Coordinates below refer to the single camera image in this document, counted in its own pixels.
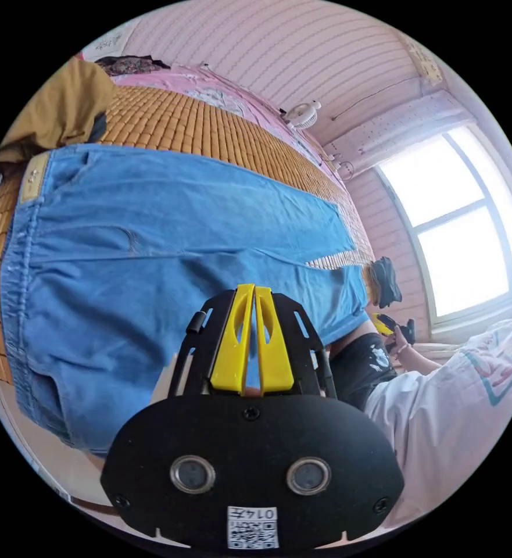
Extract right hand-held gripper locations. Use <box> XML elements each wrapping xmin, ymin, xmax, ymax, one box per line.
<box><xmin>371</xmin><ymin>312</ymin><xmax>417</xmax><ymax>349</ymax></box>

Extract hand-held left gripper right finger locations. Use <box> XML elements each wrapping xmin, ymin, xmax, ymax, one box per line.
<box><xmin>255</xmin><ymin>285</ymin><xmax>295</xmax><ymax>396</ymax></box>

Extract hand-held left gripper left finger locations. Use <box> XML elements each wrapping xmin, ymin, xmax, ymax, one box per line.
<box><xmin>210</xmin><ymin>283</ymin><xmax>256</xmax><ymax>396</ymax></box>

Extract light blue jeans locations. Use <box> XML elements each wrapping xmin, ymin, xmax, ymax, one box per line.
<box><xmin>0</xmin><ymin>144</ymin><xmax>371</xmax><ymax>459</ymax></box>

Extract person's right forearm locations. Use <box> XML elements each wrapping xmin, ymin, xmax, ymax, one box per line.
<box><xmin>398</xmin><ymin>346</ymin><xmax>443</xmax><ymax>375</ymax></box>

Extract person's right hand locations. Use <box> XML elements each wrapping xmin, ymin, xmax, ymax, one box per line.
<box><xmin>385</xmin><ymin>334</ymin><xmax>413</xmax><ymax>357</ymax></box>

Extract person's left hand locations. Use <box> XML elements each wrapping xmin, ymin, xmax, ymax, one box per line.
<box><xmin>152</xmin><ymin>352</ymin><xmax>182</xmax><ymax>403</ymax></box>

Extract black bag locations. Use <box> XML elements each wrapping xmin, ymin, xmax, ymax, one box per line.
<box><xmin>368</xmin><ymin>256</ymin><xmax>403</xmax><ymax>309</ymax></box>

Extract person's body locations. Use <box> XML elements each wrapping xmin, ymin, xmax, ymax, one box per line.
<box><xmin>328</xmin><ymin>208</ymin><xmax>512</xmax><ymax>531</ymax></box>

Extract window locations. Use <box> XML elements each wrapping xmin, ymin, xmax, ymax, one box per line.
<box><xmin>374</xmin><ymin>124</ymin><xmax>512</xmax><ymax>328</ymax></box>

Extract white fan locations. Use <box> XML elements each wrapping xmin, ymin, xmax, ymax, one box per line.
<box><xmin>281</xmin><ymin>100</ymin><xmax>323</xmax><ymax>130</ymax></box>

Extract pile of clothes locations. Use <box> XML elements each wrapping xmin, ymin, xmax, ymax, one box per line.
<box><xmin>0</xmin><ymin>53</ymin><xmax>171</xmax><ymax>166</ymax></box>

